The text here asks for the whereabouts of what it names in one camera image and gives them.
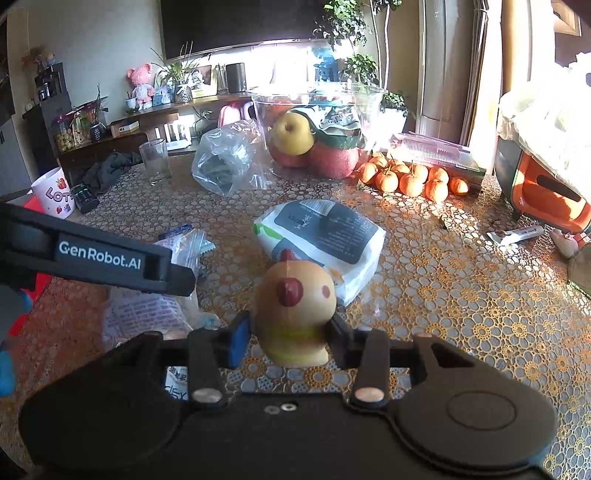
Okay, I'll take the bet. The clear plastic bag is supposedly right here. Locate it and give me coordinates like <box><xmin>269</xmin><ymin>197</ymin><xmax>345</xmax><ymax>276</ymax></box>
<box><xmin>191</xmin><ymin>120</ymin><xmax>279</xmax><ymax>197</ymax></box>

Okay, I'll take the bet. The potted grass plant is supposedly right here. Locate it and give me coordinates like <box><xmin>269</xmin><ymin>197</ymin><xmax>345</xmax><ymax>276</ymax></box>
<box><xmin>151</xmin><ymin>42</ymin><xmax>209</xmax><ymax>105</ymax></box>

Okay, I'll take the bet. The wooden cabinet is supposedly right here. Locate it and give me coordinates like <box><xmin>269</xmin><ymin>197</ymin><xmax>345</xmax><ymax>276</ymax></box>
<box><xmin>57</xmin><ymin>91</ymin><xmax>256</xmax><ymax>172</ymax></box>

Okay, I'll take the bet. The white plastic bin bag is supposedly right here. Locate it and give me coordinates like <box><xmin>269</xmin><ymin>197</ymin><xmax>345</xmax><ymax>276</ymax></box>
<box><xmin>498</xmin><ymin>59</ymin><xmax>591</xmax><ymax>200</ymax></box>

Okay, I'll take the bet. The small plant in white pot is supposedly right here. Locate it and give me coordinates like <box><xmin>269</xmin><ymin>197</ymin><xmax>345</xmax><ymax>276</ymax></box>
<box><xmin>380</xmin><ymin>91</ymin><xmax>410</xmax><ymax>136</ymax></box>

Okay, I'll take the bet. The white strawberry mug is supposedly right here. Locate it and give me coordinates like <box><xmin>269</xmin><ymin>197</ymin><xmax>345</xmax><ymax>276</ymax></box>
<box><xmin>31</xmin><ymin>167</ymin><xmax>76</xmax><ymax>218</ymax></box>

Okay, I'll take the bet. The small red apple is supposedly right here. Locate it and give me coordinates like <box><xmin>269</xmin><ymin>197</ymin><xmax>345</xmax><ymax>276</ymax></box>
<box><xmin>269</xmin><ymin>142</ymin><xmax>311</xmax><ymax>168</ymax></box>

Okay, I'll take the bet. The wooden chicken toy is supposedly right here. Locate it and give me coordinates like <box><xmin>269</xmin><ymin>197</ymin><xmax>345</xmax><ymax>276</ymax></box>
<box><xmin>255</xmin><ymin>249</ymin><xmax>338</xmax><ymax>368</ymax></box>

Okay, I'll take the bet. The clear fruit bowl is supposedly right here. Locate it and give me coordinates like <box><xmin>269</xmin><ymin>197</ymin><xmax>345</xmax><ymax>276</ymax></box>
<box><xmin>250</xmin><ymin>82</ymin><xmax>389</xmax><ymax>182</ymax></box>

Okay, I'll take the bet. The crinkled clear plastic packet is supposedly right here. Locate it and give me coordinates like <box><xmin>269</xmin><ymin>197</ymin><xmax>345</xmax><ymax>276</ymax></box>
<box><xmin>102</xmin><ymin>285</ymin><xmax>206</xmax><ymax>356</ymax></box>

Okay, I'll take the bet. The tall leafy tree plant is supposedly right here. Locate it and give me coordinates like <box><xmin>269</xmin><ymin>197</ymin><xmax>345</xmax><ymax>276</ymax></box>
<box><xmin>313</xmin><ymin>0</ymin><xmax>403</xmax><ymax>89</ymax></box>

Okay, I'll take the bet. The black coffee machine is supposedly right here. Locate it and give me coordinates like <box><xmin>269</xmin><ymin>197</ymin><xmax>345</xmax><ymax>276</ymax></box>
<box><xmin>34</xmin><ymin>62</ymin><xmax>66</xmax><ymax>103</ymax></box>

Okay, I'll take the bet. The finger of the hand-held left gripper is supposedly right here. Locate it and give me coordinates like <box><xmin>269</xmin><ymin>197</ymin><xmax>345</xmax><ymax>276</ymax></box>
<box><xmin>139</xmin><ymin>261</ymin><xmax>197</xmax><ymax>297</ymax></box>

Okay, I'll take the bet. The pink doll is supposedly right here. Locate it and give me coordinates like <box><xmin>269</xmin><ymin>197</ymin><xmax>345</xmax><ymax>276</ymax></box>
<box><xmin>127</xmin><ymin>64</ymin><xmax>156</xmax><ymax>111</ymax></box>

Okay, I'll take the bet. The large red apple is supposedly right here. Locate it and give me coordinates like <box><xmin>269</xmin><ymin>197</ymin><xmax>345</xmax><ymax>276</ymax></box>
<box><xmin>308</xmin><ymin>142</ymin><xmax>360</xmax><ymax>180</ymax></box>

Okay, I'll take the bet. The dark cloth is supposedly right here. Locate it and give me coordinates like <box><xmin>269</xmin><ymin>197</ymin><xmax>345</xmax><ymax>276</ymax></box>
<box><xmin>82</xmin><ymin>151</ymin><xmax>144</xmax><ymax>195</ymax></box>

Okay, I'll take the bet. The floral lace desktop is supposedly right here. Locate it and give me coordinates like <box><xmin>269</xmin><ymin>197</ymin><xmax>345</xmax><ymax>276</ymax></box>
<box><xmin>0</xmin><ymin>152</ymin><xmax>591</xmax><ymax>480</ymax></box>

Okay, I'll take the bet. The photo frame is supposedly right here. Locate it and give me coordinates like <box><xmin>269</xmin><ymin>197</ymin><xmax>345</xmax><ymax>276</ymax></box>
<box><xmin>188</xmin><ymin>64</ymin><xmax>218</xmax><ymax>99</ymax></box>

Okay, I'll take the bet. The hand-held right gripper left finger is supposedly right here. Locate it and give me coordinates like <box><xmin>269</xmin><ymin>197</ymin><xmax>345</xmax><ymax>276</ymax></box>
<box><xmin>108</xmin><ymin>311</ymin><xmax>253</xmax><ymax>411</ymax></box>

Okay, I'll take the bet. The yellow apple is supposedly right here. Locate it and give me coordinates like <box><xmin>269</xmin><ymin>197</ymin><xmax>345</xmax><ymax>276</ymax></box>
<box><xmin>270</xmin><ymin>112</ymin><xmax>315</xmax><ymax>156</ymax></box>

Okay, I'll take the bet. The black speaker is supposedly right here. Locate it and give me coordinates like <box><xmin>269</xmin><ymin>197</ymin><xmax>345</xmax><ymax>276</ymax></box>
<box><xmin>226</xmin><ymin>62</ymin><xmax>248</xmax><ymax>95</ymax></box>

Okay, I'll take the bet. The clear plastic box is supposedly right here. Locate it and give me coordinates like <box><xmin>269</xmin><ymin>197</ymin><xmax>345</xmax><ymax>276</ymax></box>
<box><xmin>392</xmin><ymin>132</ymin><xmax>488</xmax><ymax>186</ymax></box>

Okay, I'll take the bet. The person's left hand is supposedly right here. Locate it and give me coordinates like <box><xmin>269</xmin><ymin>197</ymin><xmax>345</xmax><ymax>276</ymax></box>
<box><xmin>0</xmin><ymin>284</ymin><xmax>34</xmax><ymax>398</ymax></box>

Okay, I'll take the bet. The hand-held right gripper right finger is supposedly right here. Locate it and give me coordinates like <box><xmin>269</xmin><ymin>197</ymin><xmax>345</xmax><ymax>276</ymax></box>
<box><xmin>323</xmin><ymin>313</ymin><xmax>481</xmax><ymax>411</ymax></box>

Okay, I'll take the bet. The pink toy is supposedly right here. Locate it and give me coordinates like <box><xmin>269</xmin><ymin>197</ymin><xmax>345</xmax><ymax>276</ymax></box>
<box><xmin>549</xmin><ymin>228</ymin><xmax>591</xmax><ymax>260</ymax></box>

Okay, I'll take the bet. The orange and grey bin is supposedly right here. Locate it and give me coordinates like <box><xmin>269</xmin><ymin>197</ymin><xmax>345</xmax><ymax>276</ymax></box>
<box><xmin>493</xmin><ymin>134</ymin><xmax>591</xmax><ymax>234</ymax></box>

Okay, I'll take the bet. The snack jar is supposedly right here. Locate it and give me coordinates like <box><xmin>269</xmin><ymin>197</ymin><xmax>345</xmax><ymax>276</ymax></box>
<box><xmin>52</xmin><ymin>115</ymin><xmax>77</xmax><ymax>153</ymax></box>

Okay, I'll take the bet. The black remote control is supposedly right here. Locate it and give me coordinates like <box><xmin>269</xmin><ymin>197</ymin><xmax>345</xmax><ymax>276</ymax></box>
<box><xmin>73</xmin><ymin>182</ymin><xmax>100</xmax><ymax>214</ymax></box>

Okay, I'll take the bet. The blue snack packet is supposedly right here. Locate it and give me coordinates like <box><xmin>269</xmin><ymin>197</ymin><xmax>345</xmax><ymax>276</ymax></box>
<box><xmin>154</xmin><ymin>224</ymin><xmax>216</xmax><ymax>278</ymax></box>

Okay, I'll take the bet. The flat cardboard box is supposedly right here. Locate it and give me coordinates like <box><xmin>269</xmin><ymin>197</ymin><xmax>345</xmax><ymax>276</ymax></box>
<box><xmin>109</xmin><ymin>119</ymin><xmax>140</xmax><ymax>138</ymax></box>

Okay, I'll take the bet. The drinking glass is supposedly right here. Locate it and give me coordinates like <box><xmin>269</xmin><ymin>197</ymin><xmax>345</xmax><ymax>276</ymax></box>
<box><xmin>139</xmin><ymin>138</ymin><xmax>173</xmax><ymax>186</ymax></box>

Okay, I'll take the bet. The white tube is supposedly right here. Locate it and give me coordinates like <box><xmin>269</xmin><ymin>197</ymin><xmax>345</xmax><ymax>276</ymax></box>
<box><xmin>486</xmin><ymin>224</ymin><xmax>546</xmax><ymax>247</ymax></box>

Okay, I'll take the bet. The plant in black pot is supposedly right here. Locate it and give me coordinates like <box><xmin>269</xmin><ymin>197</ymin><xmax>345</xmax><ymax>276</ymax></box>
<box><xmin>69</xmin><ymin>85</ymin><xmax>110</xmax><ymax>142</ymax></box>

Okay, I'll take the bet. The pink chair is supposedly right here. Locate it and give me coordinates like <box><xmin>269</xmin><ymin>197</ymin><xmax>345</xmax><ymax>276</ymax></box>
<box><xmin>216</xmin><ymin>100</ymin><xmax>257</xmax><ymax>136</ymax></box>

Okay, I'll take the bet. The orange fruit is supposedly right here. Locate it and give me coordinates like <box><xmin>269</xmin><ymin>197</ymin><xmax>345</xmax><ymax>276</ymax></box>
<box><xmin>265</xmin><ymin>96</ymin><xmax>297</xmax><ymax>121</ymax></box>

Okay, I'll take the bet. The green and white packet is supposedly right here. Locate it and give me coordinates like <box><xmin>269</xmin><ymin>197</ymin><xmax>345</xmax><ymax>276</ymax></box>
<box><xmin>299</xmin><ymin>103</ymin><xmax>363</xmax><ymax>150</ymax></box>

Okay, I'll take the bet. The white tissue pack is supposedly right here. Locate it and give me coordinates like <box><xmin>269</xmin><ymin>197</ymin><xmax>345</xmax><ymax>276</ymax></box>
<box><xmin>252</xmin><ymin>199</ymin><xmax>387</xmax><ymax>306</ymax></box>

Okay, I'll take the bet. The pile of tangerines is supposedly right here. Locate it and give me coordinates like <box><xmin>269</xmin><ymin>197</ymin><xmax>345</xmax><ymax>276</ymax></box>
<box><xmin>355</xmin><ymin>151</ymin><xmax>470</xmax><ymax>203</ymax></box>

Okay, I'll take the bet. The red box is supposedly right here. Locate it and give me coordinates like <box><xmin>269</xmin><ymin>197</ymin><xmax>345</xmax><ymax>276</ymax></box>
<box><xmin>0</xmin><ymin>194</ymin><xmax>52</xmax><ymax>339</ymax></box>

